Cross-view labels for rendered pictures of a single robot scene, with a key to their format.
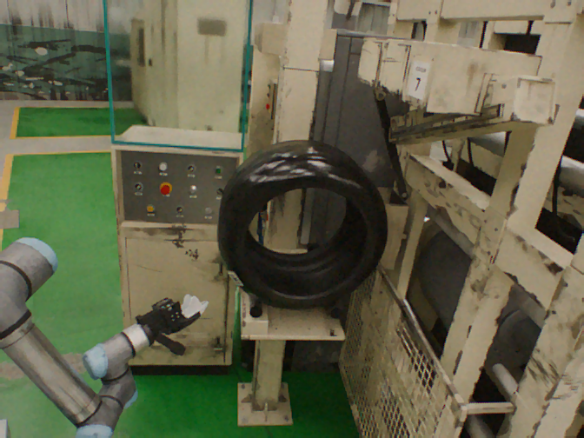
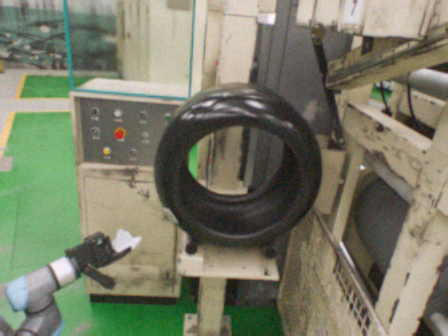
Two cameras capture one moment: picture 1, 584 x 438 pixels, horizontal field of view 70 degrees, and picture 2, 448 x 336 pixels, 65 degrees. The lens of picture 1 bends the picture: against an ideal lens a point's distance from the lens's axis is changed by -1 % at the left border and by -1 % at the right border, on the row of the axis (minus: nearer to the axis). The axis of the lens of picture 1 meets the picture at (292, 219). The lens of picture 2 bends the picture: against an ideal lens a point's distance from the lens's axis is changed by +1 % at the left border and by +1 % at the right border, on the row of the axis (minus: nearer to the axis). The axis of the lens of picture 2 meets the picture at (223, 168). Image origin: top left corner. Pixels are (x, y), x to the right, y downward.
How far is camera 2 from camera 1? 23 cm
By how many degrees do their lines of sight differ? 5
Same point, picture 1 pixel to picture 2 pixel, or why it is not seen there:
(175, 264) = (128, 203)
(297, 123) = (237, 69)
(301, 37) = not seen: outside the picture
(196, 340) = (148, 273)
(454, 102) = (394, 24)
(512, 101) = not seen: outside the picture
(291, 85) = (231, 31)
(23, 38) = (30, 18)
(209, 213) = not seen: hidden behind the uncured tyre
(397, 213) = (334, 158)
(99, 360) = (19, 292)
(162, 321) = (92, 254)
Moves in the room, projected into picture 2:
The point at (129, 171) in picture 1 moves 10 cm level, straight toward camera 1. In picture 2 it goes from (87, 117) to (85, 123)
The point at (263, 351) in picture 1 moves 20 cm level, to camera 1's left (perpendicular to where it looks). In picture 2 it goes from (206, 286) to (167, 280)
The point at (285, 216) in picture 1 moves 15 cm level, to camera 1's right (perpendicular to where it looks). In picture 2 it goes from (226, 159) to (261, 164)
